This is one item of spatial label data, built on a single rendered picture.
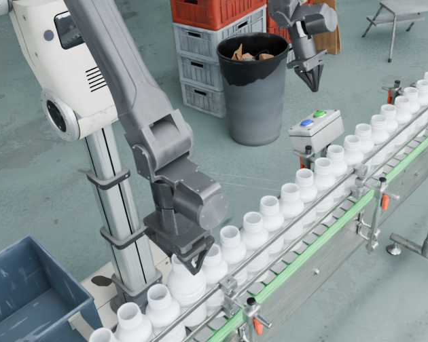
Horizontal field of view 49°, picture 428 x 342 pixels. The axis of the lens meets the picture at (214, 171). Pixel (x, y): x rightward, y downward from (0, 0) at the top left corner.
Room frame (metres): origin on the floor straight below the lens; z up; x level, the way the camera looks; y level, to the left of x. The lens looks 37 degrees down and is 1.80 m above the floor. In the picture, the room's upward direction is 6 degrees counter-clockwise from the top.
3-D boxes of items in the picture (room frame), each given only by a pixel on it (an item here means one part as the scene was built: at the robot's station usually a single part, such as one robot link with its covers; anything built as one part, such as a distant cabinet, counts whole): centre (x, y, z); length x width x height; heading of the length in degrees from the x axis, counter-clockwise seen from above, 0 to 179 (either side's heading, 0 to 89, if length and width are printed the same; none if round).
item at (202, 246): (0.55, 0.06, 1.23); 0.07 x 0.07 x 0.09; 41
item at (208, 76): (3.35, -0.16, 0.33); 0.61 x 0.41 x 0.22; 137
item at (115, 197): (1.20, 0.33, 0.74); 0.11 x 0.11 x 0.40; 41
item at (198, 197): (0.53, 0.04, 1.39); 0.12 x 0.09 x 0.12; 41
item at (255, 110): (2.77, -0.32, 0.32); 0.45 x 0.45 x 0.64
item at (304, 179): (0.80, -0.20, 1.08); 0.06 x 0.06 x 0.17
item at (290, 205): (0.75, -0.16, 1.08); 0.06 x 0.06 x 0.17
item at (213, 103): (3.35, -0.16, 0.11); 0.61 x 0.41 x 0.22; 137
